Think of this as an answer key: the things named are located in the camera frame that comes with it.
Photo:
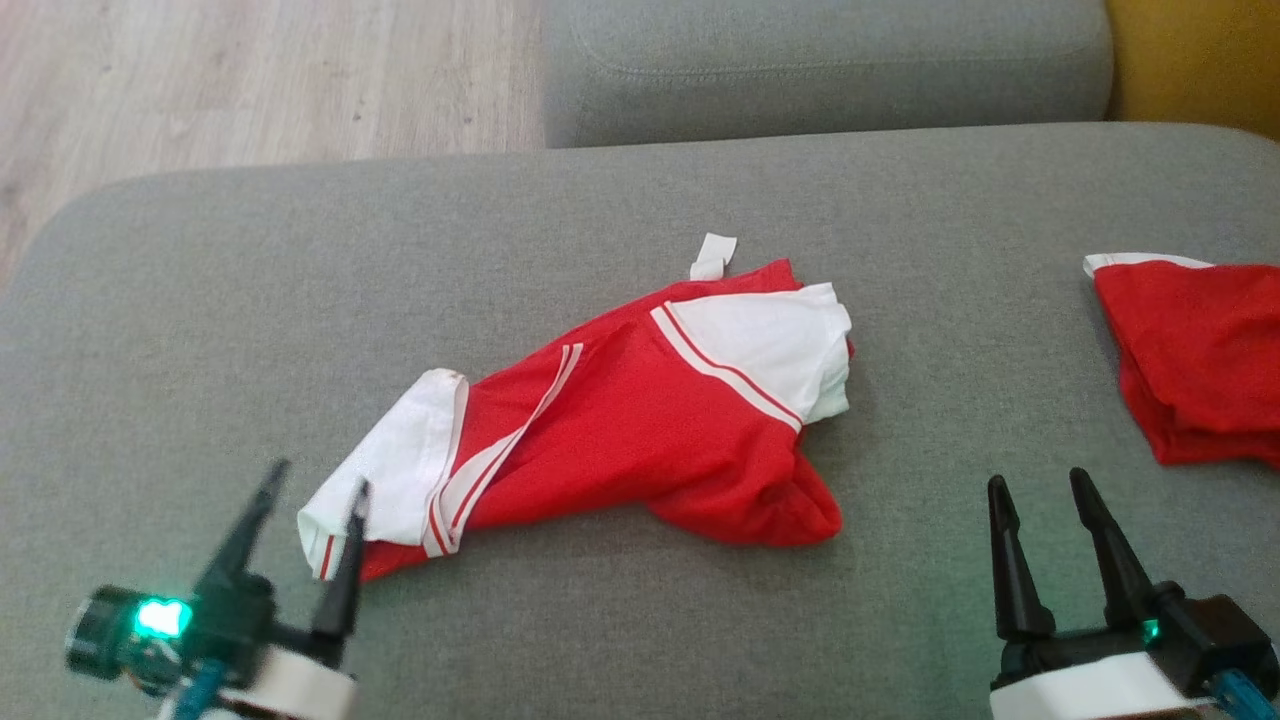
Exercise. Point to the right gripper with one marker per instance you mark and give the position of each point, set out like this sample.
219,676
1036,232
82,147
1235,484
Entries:
1200,640

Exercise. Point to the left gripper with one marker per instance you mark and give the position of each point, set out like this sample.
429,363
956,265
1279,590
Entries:
240,630

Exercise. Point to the red and white jersey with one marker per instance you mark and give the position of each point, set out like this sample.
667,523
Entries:
1200,350
650,430

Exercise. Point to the wide grey sofa seat cushion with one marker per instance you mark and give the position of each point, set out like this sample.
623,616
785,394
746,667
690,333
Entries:
600,200

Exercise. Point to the long yellow sofa backrest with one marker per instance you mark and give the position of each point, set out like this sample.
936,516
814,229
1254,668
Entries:
1200,60

